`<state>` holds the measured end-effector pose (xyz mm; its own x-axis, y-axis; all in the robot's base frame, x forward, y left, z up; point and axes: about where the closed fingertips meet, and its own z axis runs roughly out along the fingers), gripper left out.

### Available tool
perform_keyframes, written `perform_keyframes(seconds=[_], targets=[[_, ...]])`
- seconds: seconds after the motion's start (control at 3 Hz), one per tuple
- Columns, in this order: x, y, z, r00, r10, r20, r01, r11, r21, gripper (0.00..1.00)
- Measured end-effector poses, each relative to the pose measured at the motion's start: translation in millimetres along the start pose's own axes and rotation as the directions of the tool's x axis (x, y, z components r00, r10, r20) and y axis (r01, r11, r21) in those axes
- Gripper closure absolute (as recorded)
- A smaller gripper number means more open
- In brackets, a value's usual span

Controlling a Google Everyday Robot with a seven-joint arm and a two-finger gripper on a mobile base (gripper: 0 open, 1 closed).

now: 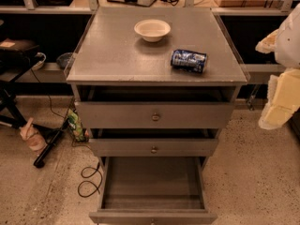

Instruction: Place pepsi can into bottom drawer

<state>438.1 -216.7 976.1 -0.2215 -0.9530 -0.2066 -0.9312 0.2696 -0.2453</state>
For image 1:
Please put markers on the grey middle drawer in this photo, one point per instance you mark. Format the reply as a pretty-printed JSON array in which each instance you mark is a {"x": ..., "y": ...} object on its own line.
[{"x": 153, "y": 142}]

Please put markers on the white bowl on stool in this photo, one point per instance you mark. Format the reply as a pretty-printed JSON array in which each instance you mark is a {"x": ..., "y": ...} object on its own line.
[{"x": 39, "y": 60}]

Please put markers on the black stand leg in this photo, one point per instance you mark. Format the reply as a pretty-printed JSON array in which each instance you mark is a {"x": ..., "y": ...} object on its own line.
[{"x": 51, "y": 136}]

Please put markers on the green chip bag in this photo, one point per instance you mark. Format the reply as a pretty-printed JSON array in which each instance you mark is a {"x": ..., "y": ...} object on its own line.
[{"x": 75, "y": 125}]

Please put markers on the white paper bowl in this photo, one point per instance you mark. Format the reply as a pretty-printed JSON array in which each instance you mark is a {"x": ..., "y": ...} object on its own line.
[{"x": 152, "y": 30}]

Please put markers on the grey drawer cabinet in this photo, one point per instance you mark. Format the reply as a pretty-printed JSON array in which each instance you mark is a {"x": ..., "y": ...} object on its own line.
[{"x": 113, "y": 54}]

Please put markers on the pink spray bottle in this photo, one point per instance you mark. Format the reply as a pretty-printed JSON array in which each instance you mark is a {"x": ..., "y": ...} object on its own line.
[{"x": 32, "y": 137}]

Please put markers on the dark bowl on shelf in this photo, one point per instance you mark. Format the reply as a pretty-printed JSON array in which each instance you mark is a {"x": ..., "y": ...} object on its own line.
[{"x": 63, "y": 59}]

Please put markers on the grey top drawer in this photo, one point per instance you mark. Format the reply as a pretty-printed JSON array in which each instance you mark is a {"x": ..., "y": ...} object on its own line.
[{"x": 154, "y": 107}]

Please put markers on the grey open bottom drawer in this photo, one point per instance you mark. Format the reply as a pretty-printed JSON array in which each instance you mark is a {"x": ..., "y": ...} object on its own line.
[{"x": 152, "y": 191}]

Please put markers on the black box on stool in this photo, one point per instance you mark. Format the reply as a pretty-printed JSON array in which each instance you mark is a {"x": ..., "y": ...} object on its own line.
[{"x": 17, "y": 53}]

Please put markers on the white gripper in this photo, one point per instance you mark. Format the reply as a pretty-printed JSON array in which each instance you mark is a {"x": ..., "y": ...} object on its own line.
[{"x": 289, "y": 44}]

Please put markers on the blue pepsi can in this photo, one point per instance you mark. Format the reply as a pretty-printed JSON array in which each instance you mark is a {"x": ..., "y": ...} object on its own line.
[{"x": 188, "y": 60}]

